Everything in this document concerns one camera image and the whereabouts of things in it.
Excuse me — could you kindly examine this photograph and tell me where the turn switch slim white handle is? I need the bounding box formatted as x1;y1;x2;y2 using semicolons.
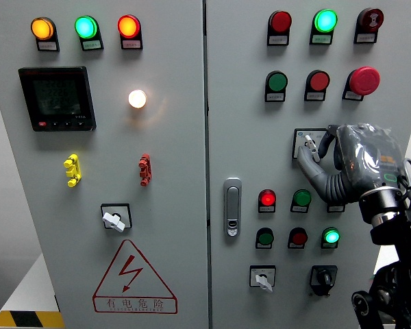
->
291;127;329;162

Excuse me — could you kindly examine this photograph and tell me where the small green push button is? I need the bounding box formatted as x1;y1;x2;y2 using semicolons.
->
255;227;275;250
290;188;312;214

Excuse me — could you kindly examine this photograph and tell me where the large red stop button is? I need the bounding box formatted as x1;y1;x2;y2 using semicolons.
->
341;66;382;102

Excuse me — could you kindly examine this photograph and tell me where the small green lit lamp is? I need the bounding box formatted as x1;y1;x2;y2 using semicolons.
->
320;227;341;250

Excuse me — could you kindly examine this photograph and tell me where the large red push button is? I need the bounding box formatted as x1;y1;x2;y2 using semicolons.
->
303;69;331;102

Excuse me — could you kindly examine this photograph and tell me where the small red push button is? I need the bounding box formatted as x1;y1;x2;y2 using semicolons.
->
287;227;309;250

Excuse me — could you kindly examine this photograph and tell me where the small red lit lamp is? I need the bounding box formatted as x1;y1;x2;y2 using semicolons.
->
258;188;277;214

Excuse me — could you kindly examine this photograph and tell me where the large green push button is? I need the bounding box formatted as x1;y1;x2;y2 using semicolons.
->
264;70;289;103

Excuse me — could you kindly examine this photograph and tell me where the grey cabinet door with lock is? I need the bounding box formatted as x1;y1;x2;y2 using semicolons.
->
205;0;411;329

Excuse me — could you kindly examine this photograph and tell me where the silver door lock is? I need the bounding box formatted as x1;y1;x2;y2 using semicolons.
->
223;177;242;238

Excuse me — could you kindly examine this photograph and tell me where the red buzzer lamp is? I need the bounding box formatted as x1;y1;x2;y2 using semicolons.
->
353;8;385;45

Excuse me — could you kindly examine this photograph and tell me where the large green round lamp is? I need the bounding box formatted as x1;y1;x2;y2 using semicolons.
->
74;14;105;52
309;8;339;46

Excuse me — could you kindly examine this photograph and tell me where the large dark red round lamp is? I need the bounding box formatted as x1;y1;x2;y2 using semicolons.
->
266;10;293;47

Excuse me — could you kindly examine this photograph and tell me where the grey cabinet door with display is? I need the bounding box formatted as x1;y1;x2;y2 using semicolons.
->
0;0;210;329

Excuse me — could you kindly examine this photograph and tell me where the white lamp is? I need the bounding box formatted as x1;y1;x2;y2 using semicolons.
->
127;89;148;110

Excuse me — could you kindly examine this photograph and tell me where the red warning triangle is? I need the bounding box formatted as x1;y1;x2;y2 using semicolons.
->
92;239;178;315

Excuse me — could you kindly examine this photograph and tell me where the orange-red lit round lamp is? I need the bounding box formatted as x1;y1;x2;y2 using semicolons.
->
116;14;144;51

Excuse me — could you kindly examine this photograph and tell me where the black display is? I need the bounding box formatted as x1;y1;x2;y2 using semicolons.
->
18;66;97;132

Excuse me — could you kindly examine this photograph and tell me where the yellow round lamp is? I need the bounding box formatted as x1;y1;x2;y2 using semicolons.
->
30;16;60;53

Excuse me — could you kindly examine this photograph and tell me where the black yellow striped tape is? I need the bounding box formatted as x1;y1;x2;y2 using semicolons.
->
0;310;65;328

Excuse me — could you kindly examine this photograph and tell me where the turn switch black handle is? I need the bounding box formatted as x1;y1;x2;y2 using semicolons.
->
309;265;338;297

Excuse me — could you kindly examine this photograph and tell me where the small turn switch white handle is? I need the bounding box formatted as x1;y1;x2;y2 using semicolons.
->
249;265;277;293

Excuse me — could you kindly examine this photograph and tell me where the small red handle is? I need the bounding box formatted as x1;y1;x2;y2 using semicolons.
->
138;153;153;187

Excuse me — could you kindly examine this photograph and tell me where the turn switch wide white handle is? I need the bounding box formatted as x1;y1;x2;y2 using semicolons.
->
100;203;134;233

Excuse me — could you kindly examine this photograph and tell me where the small yellow handle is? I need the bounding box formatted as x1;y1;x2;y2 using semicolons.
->
63;154;83;188

